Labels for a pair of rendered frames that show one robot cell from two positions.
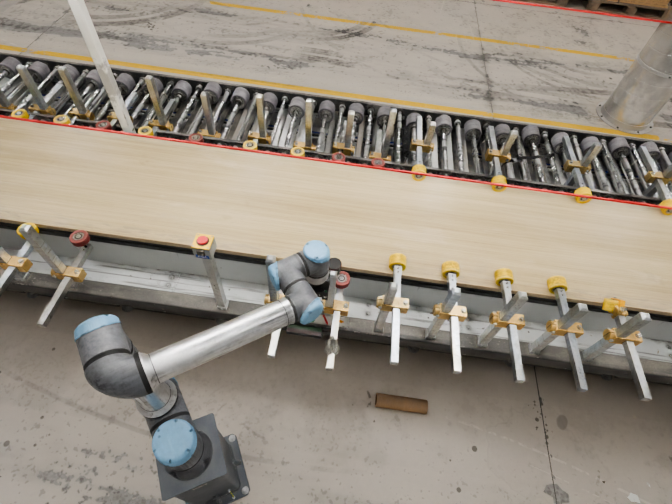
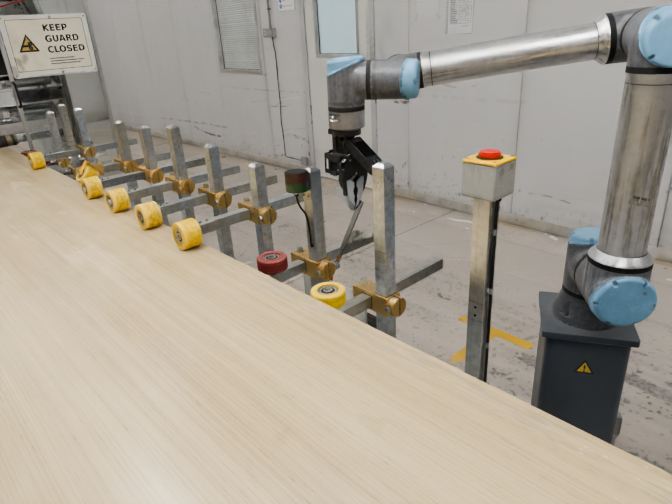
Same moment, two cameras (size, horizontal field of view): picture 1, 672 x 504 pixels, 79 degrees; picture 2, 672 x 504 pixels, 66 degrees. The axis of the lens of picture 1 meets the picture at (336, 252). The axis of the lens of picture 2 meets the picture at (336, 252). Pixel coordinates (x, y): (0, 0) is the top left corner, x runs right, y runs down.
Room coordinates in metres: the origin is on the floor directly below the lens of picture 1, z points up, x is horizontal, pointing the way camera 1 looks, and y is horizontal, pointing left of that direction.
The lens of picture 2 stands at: (1.74, 0.99, 1.45)
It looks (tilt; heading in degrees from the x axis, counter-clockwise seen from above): 24 degrees down; 227
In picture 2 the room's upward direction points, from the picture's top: 4 degrees counter-clockwise
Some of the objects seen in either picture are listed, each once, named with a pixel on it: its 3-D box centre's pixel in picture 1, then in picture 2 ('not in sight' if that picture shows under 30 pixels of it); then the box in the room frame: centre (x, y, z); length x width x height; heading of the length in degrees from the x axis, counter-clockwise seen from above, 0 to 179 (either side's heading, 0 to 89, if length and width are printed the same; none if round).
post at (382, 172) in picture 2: (273, 288); (384, 262); (0.90, 0.25, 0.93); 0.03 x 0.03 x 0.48; 89
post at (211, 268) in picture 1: (215, 281); (481, 301); (0.90, 0.51, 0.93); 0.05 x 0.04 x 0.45; 89
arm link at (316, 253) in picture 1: (315, 259); (346, 83); (0.81, 0.07, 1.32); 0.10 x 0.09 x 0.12; 127
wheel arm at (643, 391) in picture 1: (631, 355); (142, 160); (0.78, -1.29, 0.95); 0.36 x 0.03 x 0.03; 179
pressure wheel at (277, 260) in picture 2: (340, 283); (273, 274); (1.01, -0.04, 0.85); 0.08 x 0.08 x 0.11
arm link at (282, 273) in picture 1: (288, 273); (393, 79); (0.74, 0.15, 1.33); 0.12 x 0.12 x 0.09; 37
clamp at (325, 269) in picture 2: (333, 306); (312, 264); (0.90, -0.02, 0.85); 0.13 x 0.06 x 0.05; 89
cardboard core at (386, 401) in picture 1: (401, 403); not in sight; (0.74, -0.49, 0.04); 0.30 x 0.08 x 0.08; 89
